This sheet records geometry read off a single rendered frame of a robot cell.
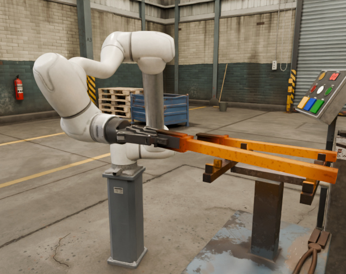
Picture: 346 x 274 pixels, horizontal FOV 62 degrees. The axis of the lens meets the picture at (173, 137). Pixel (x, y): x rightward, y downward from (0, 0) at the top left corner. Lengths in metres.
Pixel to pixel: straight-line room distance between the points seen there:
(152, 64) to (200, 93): 9.42
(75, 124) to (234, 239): 0.57
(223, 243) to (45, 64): 0.69
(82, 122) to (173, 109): 5.30
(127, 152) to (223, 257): 1.01
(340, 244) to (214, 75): 9.47
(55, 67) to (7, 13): 7.20
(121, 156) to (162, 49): 0.69
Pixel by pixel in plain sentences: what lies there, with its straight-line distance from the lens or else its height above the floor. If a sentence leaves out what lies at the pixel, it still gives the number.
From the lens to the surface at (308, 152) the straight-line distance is 0.86.
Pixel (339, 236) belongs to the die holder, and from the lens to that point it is 1.19.
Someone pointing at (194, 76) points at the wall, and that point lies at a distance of 10.86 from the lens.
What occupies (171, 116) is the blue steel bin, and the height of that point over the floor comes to 0.27.
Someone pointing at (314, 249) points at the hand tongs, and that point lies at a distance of 0.92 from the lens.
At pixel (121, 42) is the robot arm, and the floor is 1.31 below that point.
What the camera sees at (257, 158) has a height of 1.01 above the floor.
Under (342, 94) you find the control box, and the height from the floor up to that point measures 1.08.
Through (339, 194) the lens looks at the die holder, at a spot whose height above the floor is 0.79.
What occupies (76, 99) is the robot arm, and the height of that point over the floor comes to 1.11.
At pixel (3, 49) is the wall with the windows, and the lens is 7.85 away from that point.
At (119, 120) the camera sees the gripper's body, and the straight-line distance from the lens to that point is 0.83.
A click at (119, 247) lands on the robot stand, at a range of 1.94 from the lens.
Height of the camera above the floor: 1.19
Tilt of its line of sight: 13 degrees down
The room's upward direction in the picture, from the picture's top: straight up
